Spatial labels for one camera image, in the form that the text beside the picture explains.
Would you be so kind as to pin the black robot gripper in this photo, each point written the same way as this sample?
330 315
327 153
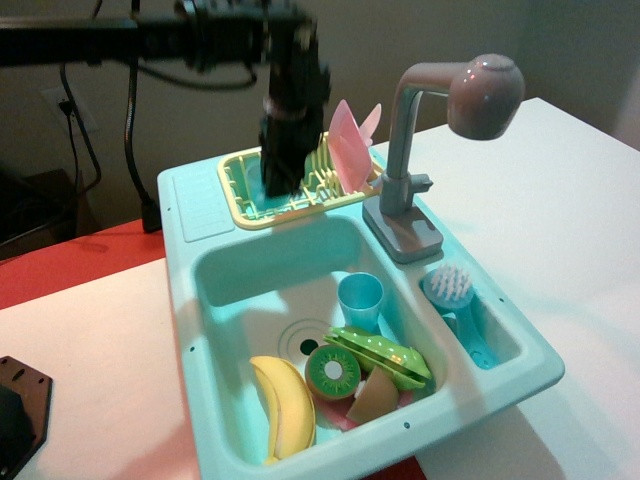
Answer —
286 139

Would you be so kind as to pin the light blue plastic cup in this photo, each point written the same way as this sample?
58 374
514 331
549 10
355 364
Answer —
254 184

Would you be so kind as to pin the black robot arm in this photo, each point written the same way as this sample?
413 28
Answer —
206 34

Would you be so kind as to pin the yellow drying rack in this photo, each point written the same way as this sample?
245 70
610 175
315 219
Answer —
320 190

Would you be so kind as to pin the blue cup in sink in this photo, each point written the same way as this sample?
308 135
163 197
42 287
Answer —
360 296

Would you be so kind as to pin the teal toy sink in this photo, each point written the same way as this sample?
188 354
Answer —
238 293

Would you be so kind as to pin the pink plate in sink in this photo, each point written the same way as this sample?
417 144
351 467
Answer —
335 411

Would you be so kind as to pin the pink plastic plate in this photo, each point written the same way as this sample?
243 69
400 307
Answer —
348 152

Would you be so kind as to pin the black gooseneck clamp stand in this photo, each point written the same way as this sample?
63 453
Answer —
150 212

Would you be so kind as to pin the blue dish brush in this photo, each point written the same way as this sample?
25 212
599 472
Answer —
449 288

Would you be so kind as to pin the toy kiwi half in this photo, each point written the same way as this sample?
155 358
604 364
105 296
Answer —
332 373

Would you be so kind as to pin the grey toy faucet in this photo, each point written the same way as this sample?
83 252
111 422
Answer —
483 96

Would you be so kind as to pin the green toy pea pod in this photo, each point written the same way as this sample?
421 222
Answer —
405 366

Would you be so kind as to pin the brown toy kiwi piece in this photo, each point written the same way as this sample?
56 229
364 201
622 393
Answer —
377 397

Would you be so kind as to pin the yellow toy banana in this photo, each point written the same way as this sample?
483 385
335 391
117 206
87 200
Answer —
291 410

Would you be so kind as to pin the black mounting plate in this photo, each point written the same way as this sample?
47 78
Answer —
25 407

